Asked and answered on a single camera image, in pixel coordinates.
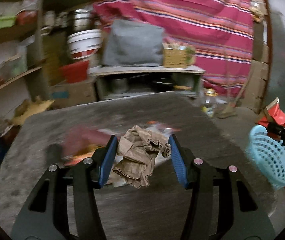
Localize light blue plastic basket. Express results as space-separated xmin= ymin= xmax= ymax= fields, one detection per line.
xmin=245 ymin=125 xmax=285 ymax=190

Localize steel pot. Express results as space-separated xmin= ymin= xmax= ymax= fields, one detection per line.
xmin=68 ymin=9 xmax=91 ymax=32

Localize straw broom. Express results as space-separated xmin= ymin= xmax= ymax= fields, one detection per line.
xmin=217 ymin=69 xmax=253 ymax=119

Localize dark metal door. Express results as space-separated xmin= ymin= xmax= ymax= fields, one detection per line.
xmin=264 ymin=0 xmax=285 ymax=111

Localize grey fabric cushion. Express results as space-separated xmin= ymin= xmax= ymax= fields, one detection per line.
xmin=102 ymin=20 xmax=164 ymax=67

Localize brown paper bag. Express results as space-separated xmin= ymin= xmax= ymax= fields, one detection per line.
xmin=112 ymin=125 xmax=171 ymax=189

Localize red snack wrapper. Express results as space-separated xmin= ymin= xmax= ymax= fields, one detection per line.
xmin=61 ymin=121 xmax=181 ymax=166

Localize wooden shelf rack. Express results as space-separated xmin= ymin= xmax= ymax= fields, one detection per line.
xmin=0 ymin=0 xmax=87 ymax=123

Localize red plastic basin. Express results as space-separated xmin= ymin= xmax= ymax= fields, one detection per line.
xmin=59 ymin=61 xmax=89 ymax=83

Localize grey low cabinet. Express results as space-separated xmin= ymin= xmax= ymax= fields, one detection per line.
xmin=88 ymin=66 xmax=205 ymax=100

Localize green leafy vegetables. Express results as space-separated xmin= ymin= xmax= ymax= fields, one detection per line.
xmin=186 ymin=45 xmax=197 ymax=66

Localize white plastic bucket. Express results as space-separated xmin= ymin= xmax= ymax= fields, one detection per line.
xmin=67 ymin=29 xmax=102 ymax=59

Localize stacked cardboard boxes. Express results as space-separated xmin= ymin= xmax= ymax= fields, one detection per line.
xmin=243 ymin=0 xmax=269 ymax=113

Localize black wok wooden handle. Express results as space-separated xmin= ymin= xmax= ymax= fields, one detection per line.
xmin=151 ymin=80 xmax=192 ymax=93

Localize woven bamboo utensil box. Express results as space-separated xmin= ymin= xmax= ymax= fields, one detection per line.
xmin=162 ymin=42 xmax=187 ymax=68

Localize clear oil bottle yellow label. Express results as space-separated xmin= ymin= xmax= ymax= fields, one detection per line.
xmin=201 ymin=88 xmax=218 ymax=118

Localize red striped curtain cloth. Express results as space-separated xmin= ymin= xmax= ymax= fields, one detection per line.
xmin=94 ymin=0 xmax=254 ymax=96

